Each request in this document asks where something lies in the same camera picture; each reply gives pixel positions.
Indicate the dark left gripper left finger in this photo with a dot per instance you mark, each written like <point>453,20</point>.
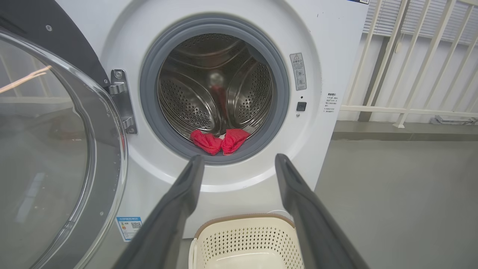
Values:
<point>168,224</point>

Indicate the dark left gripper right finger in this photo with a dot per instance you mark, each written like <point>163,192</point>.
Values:
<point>313,224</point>

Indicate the red and white garment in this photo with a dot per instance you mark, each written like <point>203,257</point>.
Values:
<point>209,142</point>

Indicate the black glass washing machine door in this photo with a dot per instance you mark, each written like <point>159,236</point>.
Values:
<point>44,149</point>

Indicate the cream laundry basket brown rim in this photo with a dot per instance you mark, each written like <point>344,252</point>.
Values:
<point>246,243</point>

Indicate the white washing machine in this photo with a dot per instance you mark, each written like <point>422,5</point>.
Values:
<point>231,183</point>

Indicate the grey rubber door gasket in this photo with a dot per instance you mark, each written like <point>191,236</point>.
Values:
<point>149,112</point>

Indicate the black door latch socket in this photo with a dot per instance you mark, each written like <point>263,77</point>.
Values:
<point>301,106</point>

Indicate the chrome door hinge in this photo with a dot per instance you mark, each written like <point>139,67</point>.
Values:
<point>121,97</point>

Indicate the blue energy label sticker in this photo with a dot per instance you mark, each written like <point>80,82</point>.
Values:
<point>129,228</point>

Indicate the steel perforated washer drum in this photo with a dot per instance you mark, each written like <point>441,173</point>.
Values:
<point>186,104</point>

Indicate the small printed text label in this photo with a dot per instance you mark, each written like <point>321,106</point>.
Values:
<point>330,102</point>

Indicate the white railing fence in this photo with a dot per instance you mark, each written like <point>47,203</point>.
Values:
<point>373,109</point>

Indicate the grey warning label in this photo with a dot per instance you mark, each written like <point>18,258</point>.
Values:
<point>298,71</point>

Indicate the white window blinds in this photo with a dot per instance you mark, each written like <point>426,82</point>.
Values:
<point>414,18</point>

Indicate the metal floor bracket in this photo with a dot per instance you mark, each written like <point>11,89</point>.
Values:
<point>452,120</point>

